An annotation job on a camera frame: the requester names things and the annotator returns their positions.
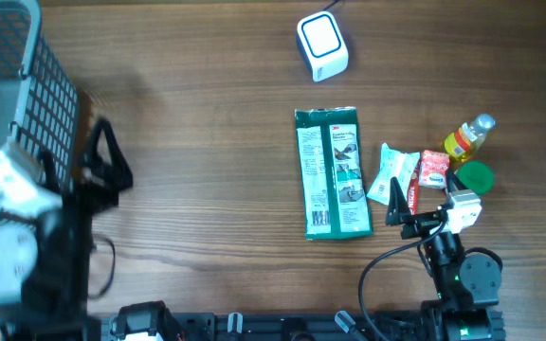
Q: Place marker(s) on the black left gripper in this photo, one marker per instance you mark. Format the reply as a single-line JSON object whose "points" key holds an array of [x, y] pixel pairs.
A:
{"points": [[118, 175]]}

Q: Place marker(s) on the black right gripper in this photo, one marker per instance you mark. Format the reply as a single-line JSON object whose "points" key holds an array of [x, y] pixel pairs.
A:
{"points": [[399, 213]]}

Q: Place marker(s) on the red snack stick packet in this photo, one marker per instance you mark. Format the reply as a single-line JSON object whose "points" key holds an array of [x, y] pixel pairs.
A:
{"points": [[413, 190]]}

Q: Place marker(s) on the red juice carton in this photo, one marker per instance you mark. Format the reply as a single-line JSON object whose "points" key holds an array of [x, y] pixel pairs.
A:
{"points": [[433, 167]]}

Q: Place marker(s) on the light green wipes packet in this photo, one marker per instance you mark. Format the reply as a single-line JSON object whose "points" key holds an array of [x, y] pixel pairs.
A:
{"points": [[396, 164]]}

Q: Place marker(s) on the green white round can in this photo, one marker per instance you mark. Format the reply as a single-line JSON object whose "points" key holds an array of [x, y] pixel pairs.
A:
{"points": [[476, 176]]}

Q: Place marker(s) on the yellow dish soap bottle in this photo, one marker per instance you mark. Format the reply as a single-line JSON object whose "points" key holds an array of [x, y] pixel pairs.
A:
{"points": [[467, 139]]}

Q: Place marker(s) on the green white 3M package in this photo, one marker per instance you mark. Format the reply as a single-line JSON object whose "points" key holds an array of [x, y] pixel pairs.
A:
{"points": [[334, 198]]}

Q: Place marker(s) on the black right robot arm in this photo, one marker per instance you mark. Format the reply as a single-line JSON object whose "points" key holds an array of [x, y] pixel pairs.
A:
{"points": [[467, 281]]}

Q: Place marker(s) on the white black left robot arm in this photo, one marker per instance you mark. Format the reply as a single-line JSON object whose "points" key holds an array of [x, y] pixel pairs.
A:
{"points": [[45, 256]]}

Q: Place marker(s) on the white barcode scanner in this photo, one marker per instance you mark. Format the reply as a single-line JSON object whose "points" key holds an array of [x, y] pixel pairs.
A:
{"points": [[321, 44]]}

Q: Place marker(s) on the grey plastic shopping basket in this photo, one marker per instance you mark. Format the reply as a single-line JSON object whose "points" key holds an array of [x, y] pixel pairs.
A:
{"points": [[39, 104]]}

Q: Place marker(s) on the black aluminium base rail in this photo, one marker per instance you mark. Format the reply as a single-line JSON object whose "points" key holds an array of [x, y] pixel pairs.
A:
{"points": [[397, 325]]}

